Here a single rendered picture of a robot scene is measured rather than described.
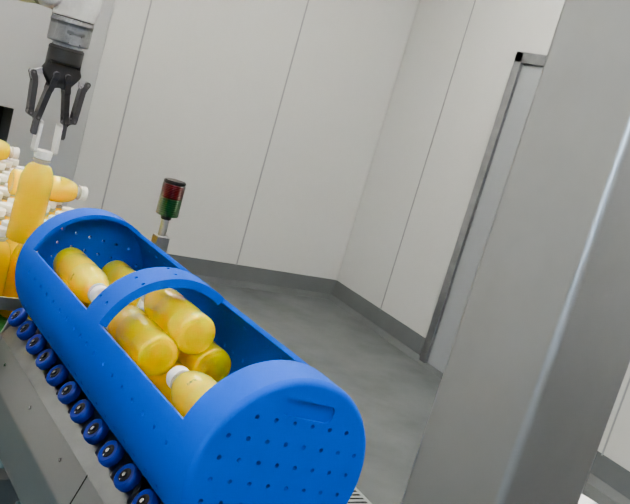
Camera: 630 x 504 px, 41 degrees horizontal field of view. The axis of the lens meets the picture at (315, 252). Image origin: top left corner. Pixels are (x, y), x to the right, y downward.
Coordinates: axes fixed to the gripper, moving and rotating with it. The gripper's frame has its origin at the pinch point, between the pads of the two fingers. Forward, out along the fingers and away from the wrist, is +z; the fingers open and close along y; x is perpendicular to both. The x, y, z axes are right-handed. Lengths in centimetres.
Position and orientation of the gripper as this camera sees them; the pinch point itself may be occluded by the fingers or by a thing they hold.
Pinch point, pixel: (46, 137)
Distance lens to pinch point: 197.2
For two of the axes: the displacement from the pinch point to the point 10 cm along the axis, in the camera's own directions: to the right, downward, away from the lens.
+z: -2.7, 9.5, 1.7
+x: -5.3, -3.0, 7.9
